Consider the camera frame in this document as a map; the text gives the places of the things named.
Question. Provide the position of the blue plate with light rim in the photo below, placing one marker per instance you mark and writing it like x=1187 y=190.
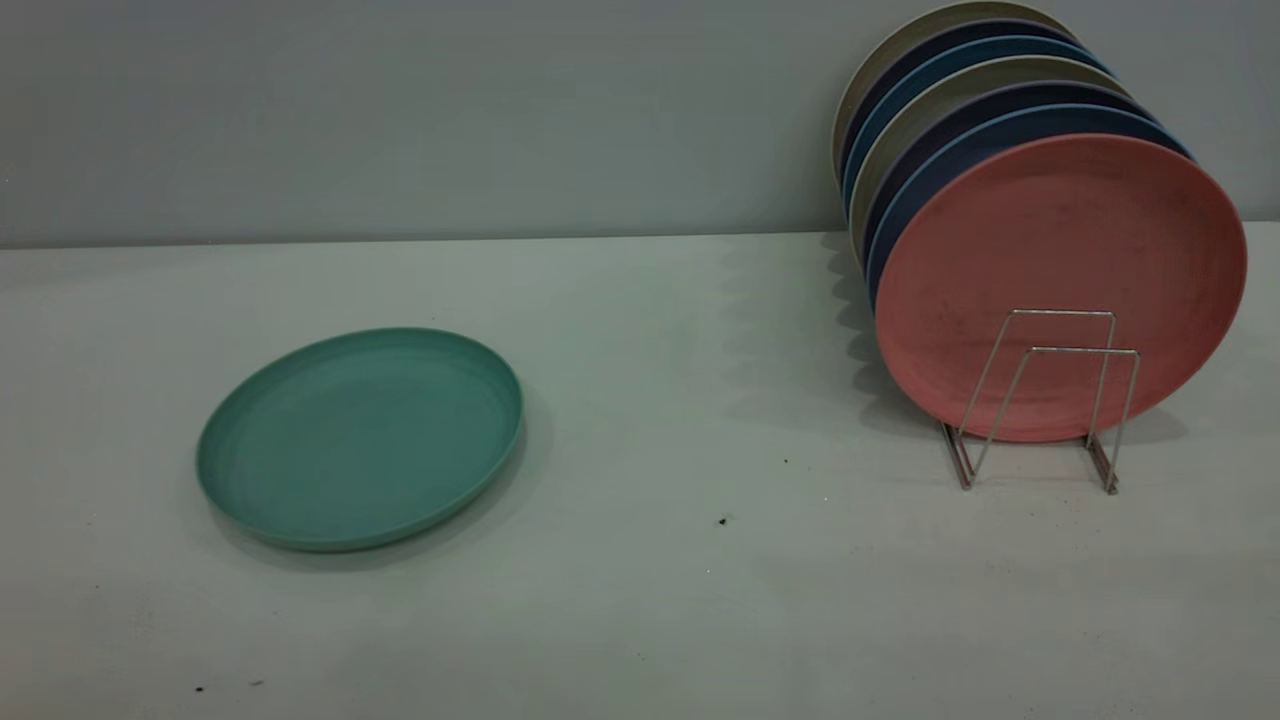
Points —
x=1000 y=127

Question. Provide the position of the green round plate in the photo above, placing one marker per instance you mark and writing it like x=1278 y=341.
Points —
x=360 y=440

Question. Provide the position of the pink round plate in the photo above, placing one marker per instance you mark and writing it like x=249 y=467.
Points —
x=1060 y=250

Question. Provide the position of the dark purple plate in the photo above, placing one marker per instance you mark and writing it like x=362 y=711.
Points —
x=1000 y=100

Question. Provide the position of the beige round plate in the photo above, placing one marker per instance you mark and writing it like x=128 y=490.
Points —
x=1000 y=73
x=960 y=12

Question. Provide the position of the teal blue plate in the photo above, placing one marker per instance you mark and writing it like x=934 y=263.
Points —
x=1000 y=49

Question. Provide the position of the dark navy plate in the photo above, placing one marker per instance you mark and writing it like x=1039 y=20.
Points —
x=1000 y=29

